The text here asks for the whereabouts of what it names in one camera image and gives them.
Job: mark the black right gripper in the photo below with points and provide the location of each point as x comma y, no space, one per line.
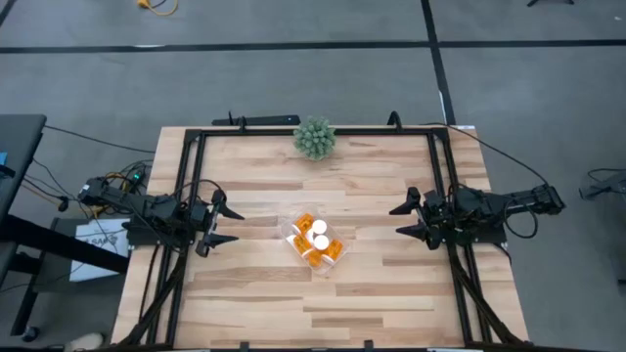
437,212

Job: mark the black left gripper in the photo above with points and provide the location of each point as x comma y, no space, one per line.
200,220

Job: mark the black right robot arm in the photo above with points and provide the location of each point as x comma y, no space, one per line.
518,203

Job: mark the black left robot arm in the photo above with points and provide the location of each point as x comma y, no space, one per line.
147,207

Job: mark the clear plastic basket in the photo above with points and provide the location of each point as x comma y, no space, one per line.
334,235

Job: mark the black box with green light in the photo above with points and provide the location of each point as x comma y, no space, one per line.
137,176

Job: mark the black flat bar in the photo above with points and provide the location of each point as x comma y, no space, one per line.
264,120

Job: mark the white printed box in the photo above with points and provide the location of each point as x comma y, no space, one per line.
98,261

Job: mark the green potted plant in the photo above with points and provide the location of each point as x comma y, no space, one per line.
314,138

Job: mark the person's shoe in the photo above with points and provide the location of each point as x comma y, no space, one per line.
88,341

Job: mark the black stand base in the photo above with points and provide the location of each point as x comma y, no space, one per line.
606,187

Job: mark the black desk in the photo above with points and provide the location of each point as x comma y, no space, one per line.
19,146

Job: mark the small blue object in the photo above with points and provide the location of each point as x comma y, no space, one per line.
3,159

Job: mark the black chair base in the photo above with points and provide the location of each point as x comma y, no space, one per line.
550,2

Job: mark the black aluminium table frame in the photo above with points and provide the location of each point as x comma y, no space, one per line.
371,131

